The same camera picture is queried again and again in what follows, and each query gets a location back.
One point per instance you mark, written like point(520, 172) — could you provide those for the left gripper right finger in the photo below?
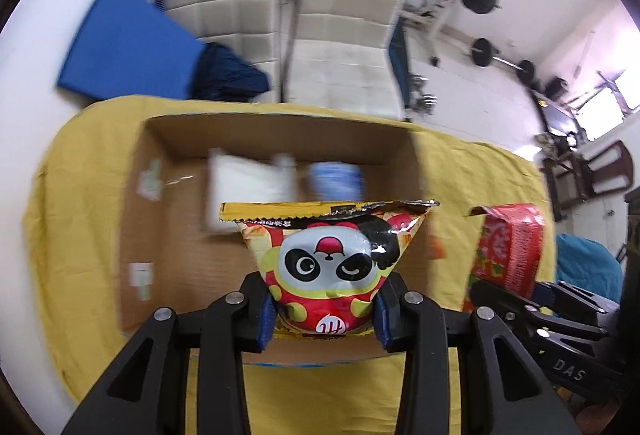
point(501, 388)

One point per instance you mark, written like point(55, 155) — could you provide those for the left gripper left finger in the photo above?
point(143, 389)

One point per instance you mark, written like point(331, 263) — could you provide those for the red snack packet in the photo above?
point(509, 249)

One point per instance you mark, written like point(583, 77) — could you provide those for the yellow panda snack bag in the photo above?
point(324, 262)

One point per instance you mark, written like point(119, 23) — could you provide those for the white powder bag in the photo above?
point(238, 179)

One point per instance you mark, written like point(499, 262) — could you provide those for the blue white wipes pack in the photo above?
point(335, 181)

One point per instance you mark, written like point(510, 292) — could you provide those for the orange snack bag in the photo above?
point(436, 248)

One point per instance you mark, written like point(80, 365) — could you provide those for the teal blue cloth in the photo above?
point(589, 265)

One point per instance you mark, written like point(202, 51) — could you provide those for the dark wooden chair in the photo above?
point(574, 179)

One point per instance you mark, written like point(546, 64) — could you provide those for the yellow tablecloth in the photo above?
point(73, 222)

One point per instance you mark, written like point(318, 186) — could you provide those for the chrome dumbbell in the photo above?
point(421, 101)

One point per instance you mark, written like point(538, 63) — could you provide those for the floor barbell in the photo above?
point(483, 54)

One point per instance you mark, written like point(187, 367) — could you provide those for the dark blue cloth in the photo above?
point(223, 76)

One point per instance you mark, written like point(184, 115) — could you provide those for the black blue bench pad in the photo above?
point(399, 59)

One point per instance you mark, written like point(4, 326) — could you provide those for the blue foam mat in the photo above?
point(129, 47)

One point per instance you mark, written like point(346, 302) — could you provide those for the white weight bench rack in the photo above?
point(426, 23)

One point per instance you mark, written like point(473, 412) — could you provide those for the right white padded chair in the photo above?
point(338, 57)

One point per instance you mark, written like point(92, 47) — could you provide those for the white padded chair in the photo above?
point(338, 57)
point(251, 28)

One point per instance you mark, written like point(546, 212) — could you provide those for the left white padded chair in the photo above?
point(251, 28)

